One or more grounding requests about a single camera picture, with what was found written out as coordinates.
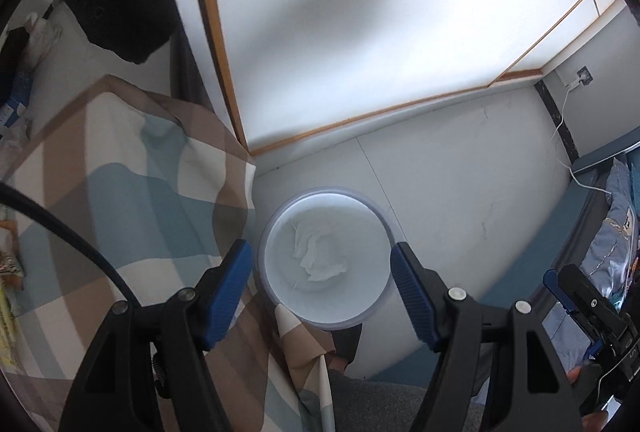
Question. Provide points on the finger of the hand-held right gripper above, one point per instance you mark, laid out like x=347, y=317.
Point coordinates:
x=582, y=294

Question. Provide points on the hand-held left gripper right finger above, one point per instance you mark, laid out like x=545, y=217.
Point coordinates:
x=412, y=299

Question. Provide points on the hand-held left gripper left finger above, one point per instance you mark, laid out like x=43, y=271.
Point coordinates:
x=227, y=297

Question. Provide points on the white round waste bin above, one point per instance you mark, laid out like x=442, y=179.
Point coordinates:
x=350, y=302

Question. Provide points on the yellow packets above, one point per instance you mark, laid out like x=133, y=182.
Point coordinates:
x=7, y=327

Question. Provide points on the person's right hand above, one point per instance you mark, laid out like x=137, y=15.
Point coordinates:
x=575, y=372

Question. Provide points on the blue bedding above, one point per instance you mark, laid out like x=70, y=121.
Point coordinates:
x=612, y=242

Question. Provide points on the crumpled white tissue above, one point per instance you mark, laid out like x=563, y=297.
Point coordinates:
x=312, y=252

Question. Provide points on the plaid tablecloth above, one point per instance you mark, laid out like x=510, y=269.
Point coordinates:
x=125, y=192

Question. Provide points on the brown snack packet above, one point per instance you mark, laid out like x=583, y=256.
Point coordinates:
x=9, y=262

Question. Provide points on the wood-framed frosted window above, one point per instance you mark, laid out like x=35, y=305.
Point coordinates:
x=375, y=12

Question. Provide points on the blue cardboard box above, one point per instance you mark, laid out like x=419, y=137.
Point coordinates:
x=17, y=97

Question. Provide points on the black hanging bag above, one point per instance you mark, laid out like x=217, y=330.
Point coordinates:
x=125, y=12

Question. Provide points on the white plastic bag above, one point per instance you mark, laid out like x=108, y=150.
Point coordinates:
x=40, y=39

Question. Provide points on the wall socket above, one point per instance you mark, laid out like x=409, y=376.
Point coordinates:
x=583, y=76

